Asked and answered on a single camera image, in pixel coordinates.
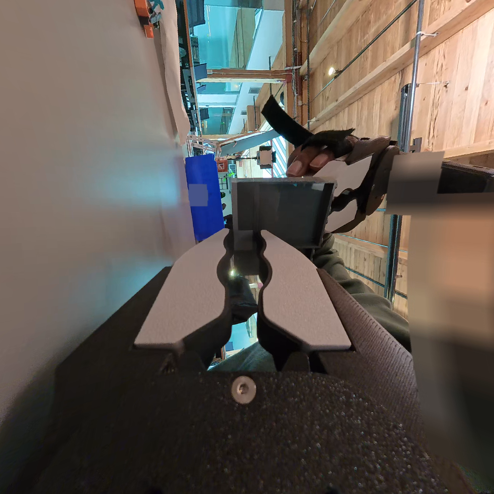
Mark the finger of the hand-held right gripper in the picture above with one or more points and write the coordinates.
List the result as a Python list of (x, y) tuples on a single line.
[(347, 171), (349, 212)]

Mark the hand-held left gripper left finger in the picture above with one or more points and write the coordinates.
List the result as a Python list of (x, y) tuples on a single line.
[(185, 297)]

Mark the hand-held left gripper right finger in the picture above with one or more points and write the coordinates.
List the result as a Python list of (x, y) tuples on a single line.
[(305, 301)]

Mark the grey square plate piece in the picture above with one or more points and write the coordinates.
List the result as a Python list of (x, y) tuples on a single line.
[(293, 212)]

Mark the person's right hand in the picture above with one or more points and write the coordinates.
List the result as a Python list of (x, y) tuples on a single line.
[(308, 162)]

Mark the phone on tripod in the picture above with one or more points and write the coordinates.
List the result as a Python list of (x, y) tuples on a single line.
[(265, 157)]

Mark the blue storage bin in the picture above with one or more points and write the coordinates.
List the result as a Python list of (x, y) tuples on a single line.
[(204, 216)]

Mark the metal conduit pipe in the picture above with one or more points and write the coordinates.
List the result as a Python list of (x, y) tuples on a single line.
[(416, 46)]

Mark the white plastic bag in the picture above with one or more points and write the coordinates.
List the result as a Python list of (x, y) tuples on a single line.
[(173, 77)]

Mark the orange toy minifigure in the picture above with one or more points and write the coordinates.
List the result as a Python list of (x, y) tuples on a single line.
[(144, 15)]

